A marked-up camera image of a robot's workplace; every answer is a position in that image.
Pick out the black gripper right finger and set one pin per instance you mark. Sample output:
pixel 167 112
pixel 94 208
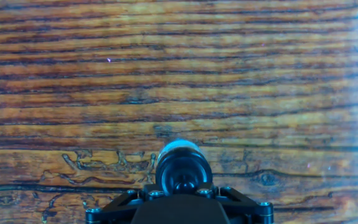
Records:
pixel 247 211

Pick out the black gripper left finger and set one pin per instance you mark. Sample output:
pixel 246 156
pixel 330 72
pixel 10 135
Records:
pixel 117 208

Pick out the black knobbed jar lid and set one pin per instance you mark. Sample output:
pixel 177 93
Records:
pixel 182 169

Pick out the clear glass jar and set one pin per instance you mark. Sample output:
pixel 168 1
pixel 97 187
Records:
pixel 179 144

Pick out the wood grain table mat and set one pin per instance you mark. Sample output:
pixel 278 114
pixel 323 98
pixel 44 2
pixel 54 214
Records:
pixel 166 77

